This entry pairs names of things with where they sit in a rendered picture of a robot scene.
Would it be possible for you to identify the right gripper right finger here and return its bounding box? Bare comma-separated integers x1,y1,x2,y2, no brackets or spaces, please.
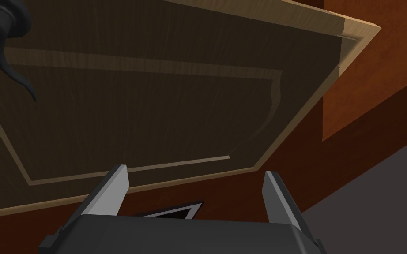
262,171,307,232

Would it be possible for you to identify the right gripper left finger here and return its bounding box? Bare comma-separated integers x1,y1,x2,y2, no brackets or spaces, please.
70,164,130,221

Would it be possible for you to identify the brown wooden panelled door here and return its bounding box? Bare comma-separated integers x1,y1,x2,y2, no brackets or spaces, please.
0,0,382,221

